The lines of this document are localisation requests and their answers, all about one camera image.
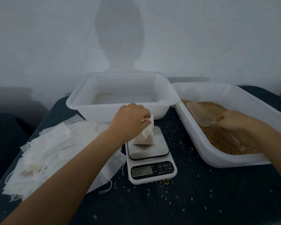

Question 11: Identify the person's left hand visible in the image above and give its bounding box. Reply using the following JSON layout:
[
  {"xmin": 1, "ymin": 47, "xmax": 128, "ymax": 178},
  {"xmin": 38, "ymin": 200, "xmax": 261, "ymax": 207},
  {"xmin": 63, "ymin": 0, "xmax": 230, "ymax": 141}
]
[{"xmin": 105, "ymin": 103, "xmax": 152, "ymax": 147}]

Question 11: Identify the person's right hand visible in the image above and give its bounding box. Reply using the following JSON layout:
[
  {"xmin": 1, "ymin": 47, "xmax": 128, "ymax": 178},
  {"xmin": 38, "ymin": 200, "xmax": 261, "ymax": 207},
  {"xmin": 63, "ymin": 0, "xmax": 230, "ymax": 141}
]
[{"xmin": 215, "ymin": 110, "xmax": 259, "ymax": 135}]

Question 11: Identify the brown grain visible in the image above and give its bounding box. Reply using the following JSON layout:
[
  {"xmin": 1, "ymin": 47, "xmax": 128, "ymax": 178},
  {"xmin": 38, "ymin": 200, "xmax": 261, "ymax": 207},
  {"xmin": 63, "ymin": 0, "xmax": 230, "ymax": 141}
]
[{"xmin": 182, "ymin": 99, "xmax": 263, "ymax": 156}]

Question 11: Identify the white mesh bag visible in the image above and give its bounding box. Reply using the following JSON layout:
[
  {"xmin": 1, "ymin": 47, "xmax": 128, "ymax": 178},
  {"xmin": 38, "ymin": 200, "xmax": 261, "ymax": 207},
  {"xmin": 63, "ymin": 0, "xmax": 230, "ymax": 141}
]
[{"xmin": 132, "ymin": 115, "xmax": 155, "ymax": 146}]

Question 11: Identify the white plastic tub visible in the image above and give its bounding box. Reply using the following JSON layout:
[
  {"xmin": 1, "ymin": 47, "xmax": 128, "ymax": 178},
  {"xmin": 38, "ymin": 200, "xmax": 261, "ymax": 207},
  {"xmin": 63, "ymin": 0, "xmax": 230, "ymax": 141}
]
[{"xmin": 66, "ymin": 72, "xmax": 181, "ymax": 123}]

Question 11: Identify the clear plastic scoop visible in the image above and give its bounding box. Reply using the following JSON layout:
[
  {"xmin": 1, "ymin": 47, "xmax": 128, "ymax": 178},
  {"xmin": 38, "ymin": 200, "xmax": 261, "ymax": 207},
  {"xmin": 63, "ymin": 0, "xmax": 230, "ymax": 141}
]
[{"xmin": 185, "ymin": 101, "xmax": 244, "ymax": 150}]

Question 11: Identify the white tray of grain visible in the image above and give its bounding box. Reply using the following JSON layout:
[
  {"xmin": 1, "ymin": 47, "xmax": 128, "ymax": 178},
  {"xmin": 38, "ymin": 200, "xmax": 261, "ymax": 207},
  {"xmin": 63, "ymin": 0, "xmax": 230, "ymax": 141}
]
[{"xmin": 171, "ymin": 82, "xmax": 281, "ymax": 168}]

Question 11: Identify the pile of white bags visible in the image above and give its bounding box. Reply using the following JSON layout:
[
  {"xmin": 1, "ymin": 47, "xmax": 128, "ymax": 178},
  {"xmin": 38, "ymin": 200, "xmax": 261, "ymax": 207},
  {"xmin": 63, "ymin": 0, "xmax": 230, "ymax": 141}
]
[{"xmin": 2, "ymin": 115, "xmax": 127, "ymax": 202}]

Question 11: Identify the person's right forearm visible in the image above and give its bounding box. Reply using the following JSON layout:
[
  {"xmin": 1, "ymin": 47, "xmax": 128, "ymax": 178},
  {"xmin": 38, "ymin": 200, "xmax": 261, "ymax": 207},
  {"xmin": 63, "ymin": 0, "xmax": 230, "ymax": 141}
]
[{"xmin": 247, "ymin": 119, "xmax": 281, "ymax": 186}]

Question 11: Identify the person's left forearm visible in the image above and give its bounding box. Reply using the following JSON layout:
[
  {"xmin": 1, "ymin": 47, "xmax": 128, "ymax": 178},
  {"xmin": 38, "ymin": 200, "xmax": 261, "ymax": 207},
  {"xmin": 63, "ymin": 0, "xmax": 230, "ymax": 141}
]
[{"xmin": 0, "ymin": 132, "xmax": 128, "ymax": 225}]

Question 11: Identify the white digital kitchen scale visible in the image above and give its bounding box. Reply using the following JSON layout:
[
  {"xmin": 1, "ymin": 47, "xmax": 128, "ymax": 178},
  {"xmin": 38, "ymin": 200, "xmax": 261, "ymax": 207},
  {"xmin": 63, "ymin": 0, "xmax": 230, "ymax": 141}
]
[{"xmin": 125, "ymin": 126, "xmax": 178, "ymax": 185}]

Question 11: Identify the dark blue tablecloth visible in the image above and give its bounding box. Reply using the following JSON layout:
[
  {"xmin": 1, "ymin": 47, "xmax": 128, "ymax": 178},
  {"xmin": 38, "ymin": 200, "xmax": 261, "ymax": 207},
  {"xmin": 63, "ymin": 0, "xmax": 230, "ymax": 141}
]
[
  {"xmin": 0, "ymin": 112, "xmax": 28, "ymax": 190},
  {"xmin": 0, "ymin": 86, "xmax": 281, "ymax": 225}
]

